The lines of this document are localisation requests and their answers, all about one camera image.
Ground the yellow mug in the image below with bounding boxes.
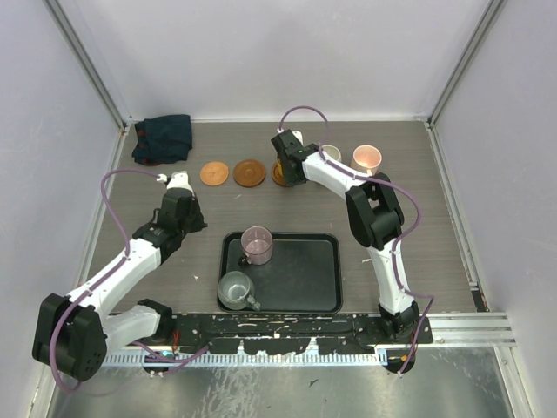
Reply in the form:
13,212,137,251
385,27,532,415
276,154,283,178

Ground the dark wooden coaster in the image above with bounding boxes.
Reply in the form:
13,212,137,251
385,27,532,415
272,162,287,187
233,159,266,188

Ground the white speckled mug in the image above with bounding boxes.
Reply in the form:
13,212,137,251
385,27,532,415
322,145,342,162

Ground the light orange coaster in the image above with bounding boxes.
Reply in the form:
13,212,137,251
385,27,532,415
199,161,229,186

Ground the pink ceramic mug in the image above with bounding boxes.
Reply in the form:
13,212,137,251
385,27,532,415
350,145,383,176

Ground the purple mug black handle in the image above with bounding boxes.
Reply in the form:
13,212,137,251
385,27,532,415
238,226,273,266

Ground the grey stoneware mug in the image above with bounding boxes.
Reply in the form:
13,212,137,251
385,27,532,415
218,271,261,312

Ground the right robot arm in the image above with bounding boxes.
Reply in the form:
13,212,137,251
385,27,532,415
271,130,419,343

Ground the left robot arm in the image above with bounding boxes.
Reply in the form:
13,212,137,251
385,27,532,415
31,188,206,382

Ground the dark blue folded cloth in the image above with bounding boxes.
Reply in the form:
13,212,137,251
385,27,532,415
131,114,193,166

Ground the black plastic tray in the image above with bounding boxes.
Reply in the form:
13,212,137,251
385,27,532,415
220,232,343,314

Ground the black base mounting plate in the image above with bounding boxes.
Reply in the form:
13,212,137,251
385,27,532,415
139,313,416,355

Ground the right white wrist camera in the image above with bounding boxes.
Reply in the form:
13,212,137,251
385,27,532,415
277,128,304,144

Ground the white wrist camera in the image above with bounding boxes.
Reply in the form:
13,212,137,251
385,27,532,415
156,171,195,195
277,128,304,144

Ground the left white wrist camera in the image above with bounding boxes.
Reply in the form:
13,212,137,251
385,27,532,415
156,171,195,195

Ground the perforated cable duct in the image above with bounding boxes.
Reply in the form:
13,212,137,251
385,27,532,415
103,347,387,367

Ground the aluminium frame rail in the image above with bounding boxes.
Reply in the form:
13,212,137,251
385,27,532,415
43,312,517,349

